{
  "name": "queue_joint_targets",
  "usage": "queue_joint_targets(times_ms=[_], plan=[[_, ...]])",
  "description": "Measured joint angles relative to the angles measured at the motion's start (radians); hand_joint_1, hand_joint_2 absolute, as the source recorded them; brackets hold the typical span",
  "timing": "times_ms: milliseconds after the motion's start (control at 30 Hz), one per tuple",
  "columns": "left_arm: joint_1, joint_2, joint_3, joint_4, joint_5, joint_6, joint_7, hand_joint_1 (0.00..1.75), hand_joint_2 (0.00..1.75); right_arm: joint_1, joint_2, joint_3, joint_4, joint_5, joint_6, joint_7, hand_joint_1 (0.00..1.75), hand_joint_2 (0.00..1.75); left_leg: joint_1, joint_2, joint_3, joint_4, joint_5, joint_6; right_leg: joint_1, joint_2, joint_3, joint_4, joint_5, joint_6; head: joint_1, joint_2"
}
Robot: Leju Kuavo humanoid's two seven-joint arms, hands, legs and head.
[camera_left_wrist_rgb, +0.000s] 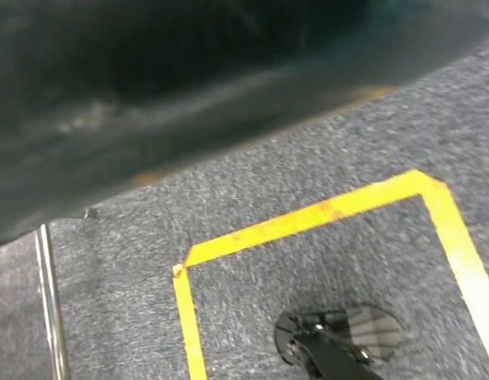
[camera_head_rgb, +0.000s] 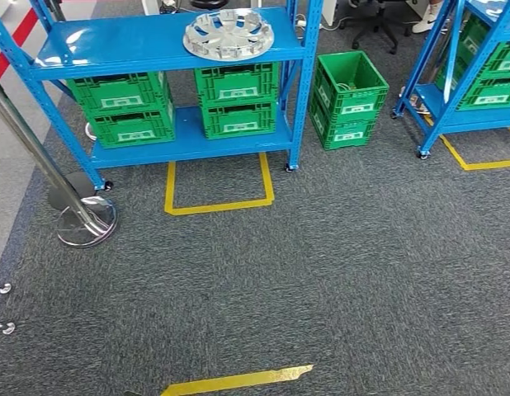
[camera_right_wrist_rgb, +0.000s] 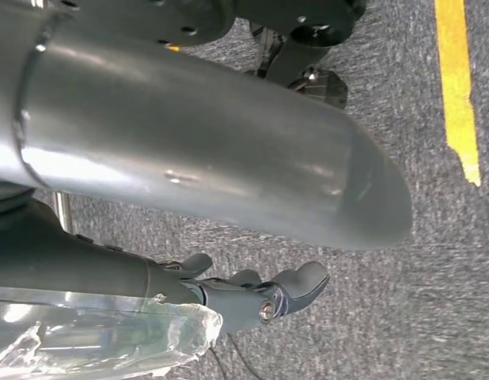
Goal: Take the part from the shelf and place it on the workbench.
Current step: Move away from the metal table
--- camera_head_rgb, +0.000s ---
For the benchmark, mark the metal barrier stanchion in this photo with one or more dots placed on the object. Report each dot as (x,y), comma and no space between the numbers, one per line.
(32,147)
(416,101)

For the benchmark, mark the red barrier belt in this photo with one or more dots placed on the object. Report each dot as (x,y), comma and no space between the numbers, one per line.
(15,41)

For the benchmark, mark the yellow floor tape marking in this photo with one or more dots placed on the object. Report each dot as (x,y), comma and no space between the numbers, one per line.
(238,380)

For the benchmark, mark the grey plastic wheel hubcap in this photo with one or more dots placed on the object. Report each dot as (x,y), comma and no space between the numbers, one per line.
(229,34)

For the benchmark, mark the person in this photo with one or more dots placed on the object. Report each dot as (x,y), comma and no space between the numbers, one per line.
(426,22)

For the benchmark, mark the black office chair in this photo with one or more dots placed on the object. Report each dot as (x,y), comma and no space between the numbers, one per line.
(378,22)

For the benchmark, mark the white power strip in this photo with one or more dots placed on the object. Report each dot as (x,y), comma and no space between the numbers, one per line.
(300,22)

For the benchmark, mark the blue metal shelf rack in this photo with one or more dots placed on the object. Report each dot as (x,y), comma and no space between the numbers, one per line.
(135,38)
(445,117)

